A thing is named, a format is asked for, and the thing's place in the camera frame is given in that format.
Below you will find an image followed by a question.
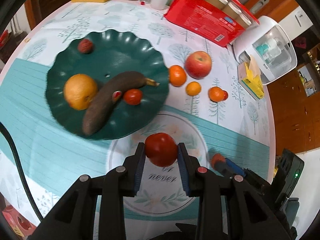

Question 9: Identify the red apple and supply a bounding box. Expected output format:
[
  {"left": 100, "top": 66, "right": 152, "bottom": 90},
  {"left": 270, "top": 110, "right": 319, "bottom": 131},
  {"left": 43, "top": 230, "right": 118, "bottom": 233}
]
[{"left": 184, "top": 51, "right": 212, "bottom": 79}]

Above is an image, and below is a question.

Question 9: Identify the white cosmetic storage box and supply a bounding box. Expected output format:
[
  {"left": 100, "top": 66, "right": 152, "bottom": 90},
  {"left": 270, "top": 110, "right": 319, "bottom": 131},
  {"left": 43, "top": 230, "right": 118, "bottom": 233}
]
[{"left": 233, "top": 16, "right": 297, "bottom": 85}]

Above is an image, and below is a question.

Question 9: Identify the cherry tomato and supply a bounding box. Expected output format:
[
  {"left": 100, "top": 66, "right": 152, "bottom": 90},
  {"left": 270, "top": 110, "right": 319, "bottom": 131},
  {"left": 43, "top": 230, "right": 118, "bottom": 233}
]
[
  {"left": 123, "top": 89, "right": 143, "bottom": 106},
  {"left": 144, "top": 133, "right": 178, "bottom": 167},
  {"left": 223, "top": 90, "right": 228, "bottom": 101}
]

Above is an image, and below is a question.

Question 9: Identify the overripe dark banana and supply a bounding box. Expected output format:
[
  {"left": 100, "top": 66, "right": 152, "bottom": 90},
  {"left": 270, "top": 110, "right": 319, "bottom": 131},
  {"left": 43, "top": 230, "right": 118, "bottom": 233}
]
[{"left": 82, "top": 71, "right": 159, "bottom": 136}]

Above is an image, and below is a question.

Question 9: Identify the small yellow tangerine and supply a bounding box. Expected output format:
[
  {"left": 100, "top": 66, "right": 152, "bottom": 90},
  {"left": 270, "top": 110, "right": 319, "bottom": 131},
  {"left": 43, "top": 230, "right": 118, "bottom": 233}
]
[{"left": 185, "top": 81, "right": 202, "bottom": 96}]

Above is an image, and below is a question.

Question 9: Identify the orange tangerine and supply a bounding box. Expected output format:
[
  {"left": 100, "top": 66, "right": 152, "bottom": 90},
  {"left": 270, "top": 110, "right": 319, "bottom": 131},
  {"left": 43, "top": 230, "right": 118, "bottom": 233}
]
[
  {"left": 169, "top": 65, "right": 187, "bottom": 87},
  {"left": 208, "top": 86, "right": 225, "bottom": 102}
]

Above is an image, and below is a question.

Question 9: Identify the patterned tablecloth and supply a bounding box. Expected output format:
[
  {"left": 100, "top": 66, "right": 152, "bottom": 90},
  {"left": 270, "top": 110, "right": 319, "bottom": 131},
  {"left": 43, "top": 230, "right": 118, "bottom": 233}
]
[{"left": 1, "top": 0, "right": 275, "bottom": 216}]

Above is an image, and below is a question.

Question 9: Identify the dark red plum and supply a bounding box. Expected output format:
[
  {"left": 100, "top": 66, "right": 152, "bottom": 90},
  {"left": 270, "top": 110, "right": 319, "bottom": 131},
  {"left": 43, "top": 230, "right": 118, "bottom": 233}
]
[{"left": 78, "top": 38, "right": 94, "bottom": 54}]

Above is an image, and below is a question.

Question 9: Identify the wooden cabinet right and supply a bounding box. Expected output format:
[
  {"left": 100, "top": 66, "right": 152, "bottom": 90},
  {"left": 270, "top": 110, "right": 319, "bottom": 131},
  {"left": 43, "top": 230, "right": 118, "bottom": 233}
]
[{"left": 266, "top": 29, "right": 320, "bottom": 156}]

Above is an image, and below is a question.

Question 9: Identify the yellow tissue pack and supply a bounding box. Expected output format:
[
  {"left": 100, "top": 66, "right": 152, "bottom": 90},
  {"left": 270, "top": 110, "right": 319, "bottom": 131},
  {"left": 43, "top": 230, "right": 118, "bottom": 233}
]
[{"left": 238, "top": 55, "right": 265, "bottom": 100}]

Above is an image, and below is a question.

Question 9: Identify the large yellow orange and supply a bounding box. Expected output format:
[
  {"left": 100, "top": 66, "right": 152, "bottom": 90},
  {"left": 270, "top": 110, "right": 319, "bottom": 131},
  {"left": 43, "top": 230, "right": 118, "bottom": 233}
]
[{"left": 63, "top": 74, "right": 98, "bottom": 111}]

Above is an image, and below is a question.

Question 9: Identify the red package of cups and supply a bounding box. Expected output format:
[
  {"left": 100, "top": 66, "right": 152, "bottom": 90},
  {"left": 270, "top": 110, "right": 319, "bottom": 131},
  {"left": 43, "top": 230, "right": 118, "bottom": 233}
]
[{"left": 164, "top": 0, "right": 259, "bottom": 47}]

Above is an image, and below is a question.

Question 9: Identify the dark green scalloped plate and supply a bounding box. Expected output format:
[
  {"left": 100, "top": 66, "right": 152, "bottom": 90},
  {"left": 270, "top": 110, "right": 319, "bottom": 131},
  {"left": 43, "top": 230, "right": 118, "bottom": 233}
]
[{"left": 45, "top": 29, "right": 169, "bottom": 140}]

